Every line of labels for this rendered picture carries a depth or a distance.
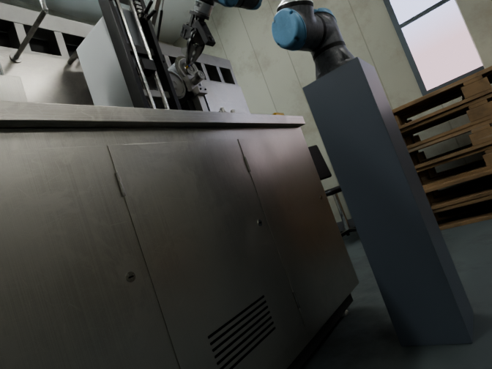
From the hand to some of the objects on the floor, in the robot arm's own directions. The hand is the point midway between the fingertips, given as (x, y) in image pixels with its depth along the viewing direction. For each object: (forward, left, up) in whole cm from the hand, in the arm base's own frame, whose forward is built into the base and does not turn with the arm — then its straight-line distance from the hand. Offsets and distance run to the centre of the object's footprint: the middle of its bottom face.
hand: (190, 63), depth 147 cm
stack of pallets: (-90, -192, -126) cm, 247 cm away
